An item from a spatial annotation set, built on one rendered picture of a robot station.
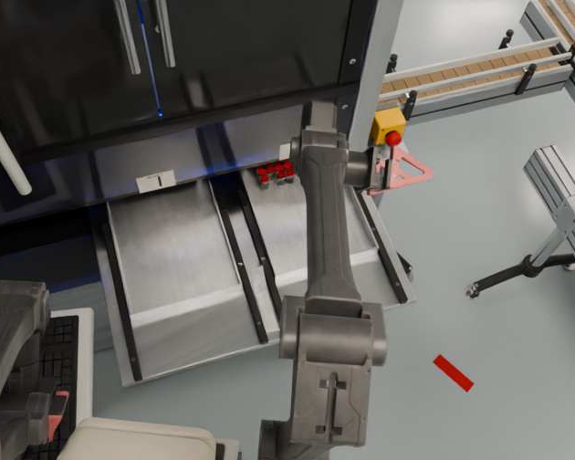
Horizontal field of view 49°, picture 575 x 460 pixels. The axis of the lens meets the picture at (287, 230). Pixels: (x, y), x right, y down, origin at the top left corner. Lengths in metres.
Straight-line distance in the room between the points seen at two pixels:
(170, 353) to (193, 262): 0.23
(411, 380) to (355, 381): 1.76
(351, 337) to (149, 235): 1.00
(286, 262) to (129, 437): 0.71
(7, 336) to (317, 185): 0.45
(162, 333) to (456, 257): 1.49
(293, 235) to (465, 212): 1.33
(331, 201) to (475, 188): 2.06
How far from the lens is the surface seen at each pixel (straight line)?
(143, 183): 1.49
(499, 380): 2.50
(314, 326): 0.65
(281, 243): 1.55
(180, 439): 0.95
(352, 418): 0.66
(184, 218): 1.59
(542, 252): 2.47
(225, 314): 1.48
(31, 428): 1.04
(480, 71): 1.93
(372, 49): 1.36
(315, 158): 0.90
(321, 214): 0.79
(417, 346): 2.45
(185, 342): 1.46
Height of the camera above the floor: 2.25
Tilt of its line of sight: 61 degrees down
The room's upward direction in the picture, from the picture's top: 5 degrees clockwise
